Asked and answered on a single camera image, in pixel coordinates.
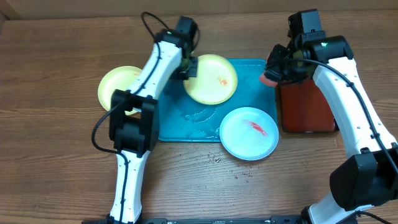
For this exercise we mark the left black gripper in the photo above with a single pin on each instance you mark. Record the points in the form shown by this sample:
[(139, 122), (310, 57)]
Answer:
[(193, 73)]

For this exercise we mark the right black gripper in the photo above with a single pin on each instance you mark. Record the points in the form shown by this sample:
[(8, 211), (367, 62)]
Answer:
[(273, 66)]

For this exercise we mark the red wet sponge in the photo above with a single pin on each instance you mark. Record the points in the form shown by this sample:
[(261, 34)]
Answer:
[(263, 79)]

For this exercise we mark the yellow plate with ketchup spot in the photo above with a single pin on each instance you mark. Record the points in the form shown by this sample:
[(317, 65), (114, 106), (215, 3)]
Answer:
[(119, 78)]

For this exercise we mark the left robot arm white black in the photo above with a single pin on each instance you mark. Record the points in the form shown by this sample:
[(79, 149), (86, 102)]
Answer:
[(134, 117)]

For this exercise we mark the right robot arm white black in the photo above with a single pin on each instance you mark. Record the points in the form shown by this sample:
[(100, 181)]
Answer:
[(368, 178)]

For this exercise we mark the red black lacquer tray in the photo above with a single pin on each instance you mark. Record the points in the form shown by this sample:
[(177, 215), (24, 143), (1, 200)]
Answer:
[(304, 109)]

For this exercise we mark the teal plastic tray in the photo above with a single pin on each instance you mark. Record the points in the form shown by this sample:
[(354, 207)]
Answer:
[(183, 119)]

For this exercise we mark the light blue plate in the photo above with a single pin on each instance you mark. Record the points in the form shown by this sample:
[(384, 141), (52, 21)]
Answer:
[(249, 133)]

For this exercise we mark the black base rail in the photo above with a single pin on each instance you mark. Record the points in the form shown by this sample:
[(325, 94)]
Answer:
[(275, 219)]

